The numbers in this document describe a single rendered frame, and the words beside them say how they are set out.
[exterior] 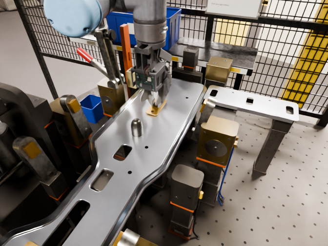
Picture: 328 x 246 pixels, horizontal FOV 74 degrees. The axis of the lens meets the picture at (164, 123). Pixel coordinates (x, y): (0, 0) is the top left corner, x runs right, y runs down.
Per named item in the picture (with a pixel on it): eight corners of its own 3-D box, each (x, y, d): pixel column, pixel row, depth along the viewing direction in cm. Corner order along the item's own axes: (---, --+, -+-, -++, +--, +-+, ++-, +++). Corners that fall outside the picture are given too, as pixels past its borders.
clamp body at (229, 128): (221, 213, 74) (248, 141, 51) (188, 199, 77) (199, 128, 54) (225, 196, 78) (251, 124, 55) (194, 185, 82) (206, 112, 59)
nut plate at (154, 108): (156, 115, 64) (156, 112, 64) (145, 112, 66) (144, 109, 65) (167, 100, 70) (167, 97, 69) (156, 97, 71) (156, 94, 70)
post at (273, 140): (265, 175, 85) (295, 119, 66) (252, 171, 86) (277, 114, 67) (266, 166, 88) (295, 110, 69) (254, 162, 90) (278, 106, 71)
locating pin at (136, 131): (140, 142, 59) (138, 124, 54) (130, 138, 60) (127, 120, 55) (145, 134, 61) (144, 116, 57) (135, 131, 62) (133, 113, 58)
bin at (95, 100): (95, 124, 107) (92, 110, 101) (79, 119, 110) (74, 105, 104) (108, 112, 115) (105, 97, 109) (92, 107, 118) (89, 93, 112)
